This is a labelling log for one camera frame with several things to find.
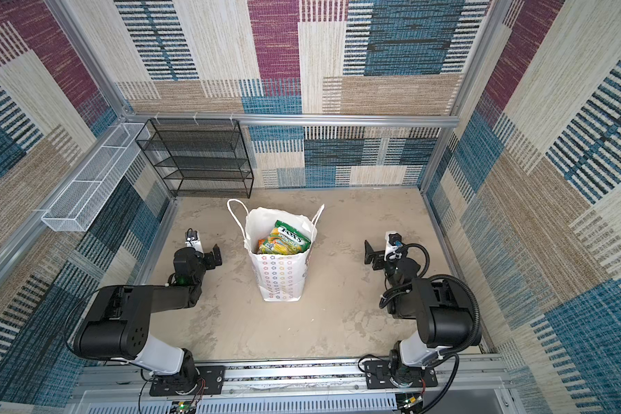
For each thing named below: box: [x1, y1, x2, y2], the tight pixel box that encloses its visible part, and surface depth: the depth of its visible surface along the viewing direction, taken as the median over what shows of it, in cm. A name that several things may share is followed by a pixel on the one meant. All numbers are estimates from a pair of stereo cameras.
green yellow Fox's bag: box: [257, 219, 312, 255], surface depth 85 cm
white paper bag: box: [227, 198, 326, 302], surface depth 79 cm
